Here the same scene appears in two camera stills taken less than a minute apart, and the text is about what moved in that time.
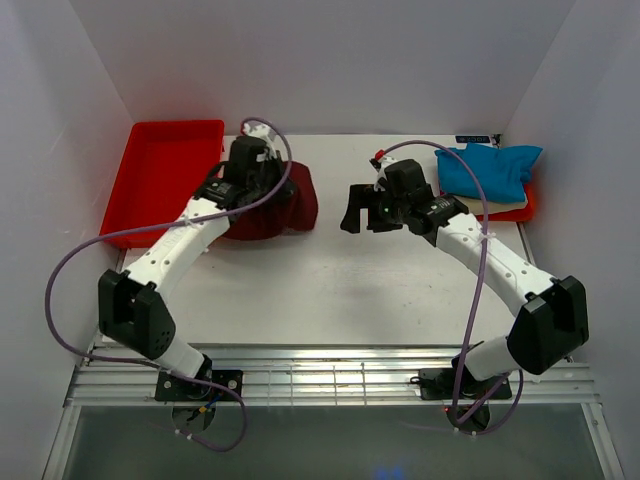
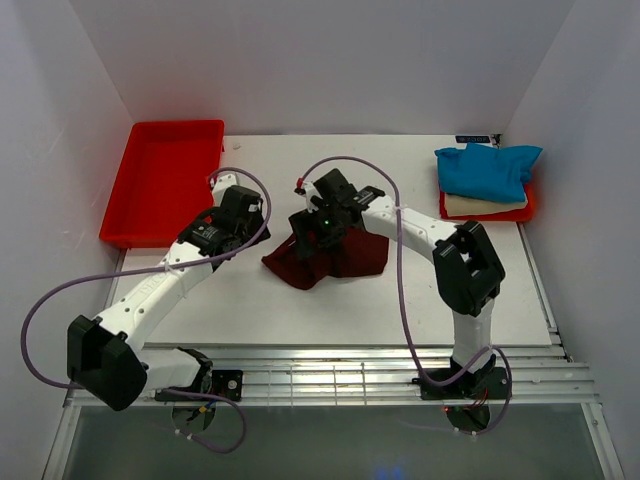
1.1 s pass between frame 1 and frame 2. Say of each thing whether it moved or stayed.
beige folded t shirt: stayed
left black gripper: moved
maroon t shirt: moved
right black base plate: stayed
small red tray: stayed
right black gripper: moved
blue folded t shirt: stayed
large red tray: stayed
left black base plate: stayed
